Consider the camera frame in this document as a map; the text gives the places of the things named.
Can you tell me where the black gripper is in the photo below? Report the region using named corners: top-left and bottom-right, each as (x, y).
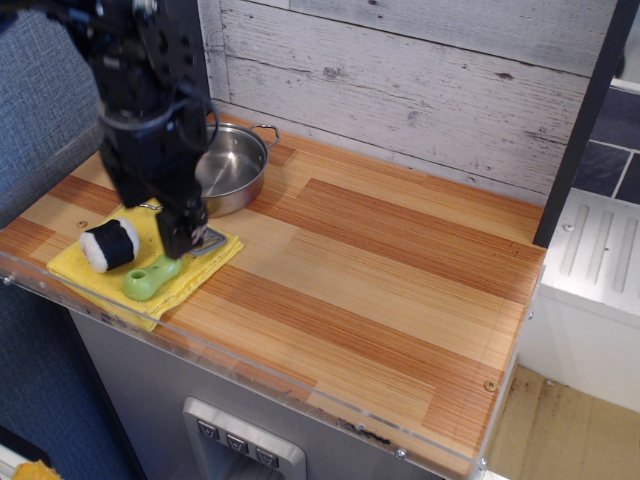
top-left (98, 92), bottom-right (208, 259)

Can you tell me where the green handled grey spatula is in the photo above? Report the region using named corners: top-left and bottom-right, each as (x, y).
top-left (123, 227), bottom-right (228, 301)

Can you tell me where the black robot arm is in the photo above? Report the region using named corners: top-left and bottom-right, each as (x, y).
top-left (1, 1), bottom-right (214, 259)

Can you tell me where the yellow folded cloth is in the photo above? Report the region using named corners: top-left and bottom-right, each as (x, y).
top-left (47, 203), bottom-right (243, 331)

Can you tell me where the stainless steel pot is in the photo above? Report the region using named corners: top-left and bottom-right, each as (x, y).
top-left (195, 123), bottom-right (281, 218)

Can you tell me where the plush sushi roll toy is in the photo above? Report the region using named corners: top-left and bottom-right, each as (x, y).
top-left (79, 218), bottom-right (140, 273)

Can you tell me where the clear acrylic edge guard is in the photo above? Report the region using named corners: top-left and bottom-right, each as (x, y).
top-left (0, 249), bottom-right (549, 476)

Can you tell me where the grey control panel with buttons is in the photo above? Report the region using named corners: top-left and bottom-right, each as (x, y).
top-left (182, 397), bottom-right (307, 479)

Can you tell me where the yellow object bottom left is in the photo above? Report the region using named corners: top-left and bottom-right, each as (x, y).
top-left (12, 461), bottom-right (62, 480)

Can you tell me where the left dark vertical post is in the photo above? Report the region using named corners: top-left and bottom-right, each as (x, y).
top-left (192, 0), bottom-right (219, 122)

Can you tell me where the dark vertical post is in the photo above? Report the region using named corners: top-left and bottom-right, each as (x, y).
top-left (192, 0), bottom-right (219, 122)
top-left (533, 0), bottom-right (639, 248)

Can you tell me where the right dark vertical post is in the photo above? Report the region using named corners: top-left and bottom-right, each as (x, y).
top-left (533, 0), bottom-right (639, 248)

